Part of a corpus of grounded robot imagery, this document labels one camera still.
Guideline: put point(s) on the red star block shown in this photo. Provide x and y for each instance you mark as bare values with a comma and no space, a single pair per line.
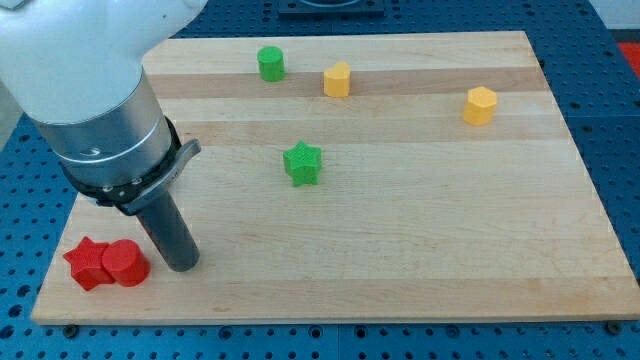
86,264

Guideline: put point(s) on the yellow hexagon block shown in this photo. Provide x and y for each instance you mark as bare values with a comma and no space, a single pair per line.
480,106

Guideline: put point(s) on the green cylinder block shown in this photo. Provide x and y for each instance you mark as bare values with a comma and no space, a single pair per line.
271,64

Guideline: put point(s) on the green star block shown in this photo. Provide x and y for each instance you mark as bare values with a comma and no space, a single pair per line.
303,164

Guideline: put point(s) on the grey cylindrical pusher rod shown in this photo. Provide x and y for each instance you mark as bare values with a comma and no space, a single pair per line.
165,226

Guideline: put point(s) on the red cylinder block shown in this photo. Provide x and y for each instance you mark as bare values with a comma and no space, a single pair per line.
126,263

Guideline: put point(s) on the light wooden board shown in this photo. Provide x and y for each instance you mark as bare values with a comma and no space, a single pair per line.
417,216

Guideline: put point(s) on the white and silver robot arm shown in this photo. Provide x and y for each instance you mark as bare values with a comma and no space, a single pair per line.
75,68

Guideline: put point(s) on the yellow heart block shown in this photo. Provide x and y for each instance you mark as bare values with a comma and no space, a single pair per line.
337,80

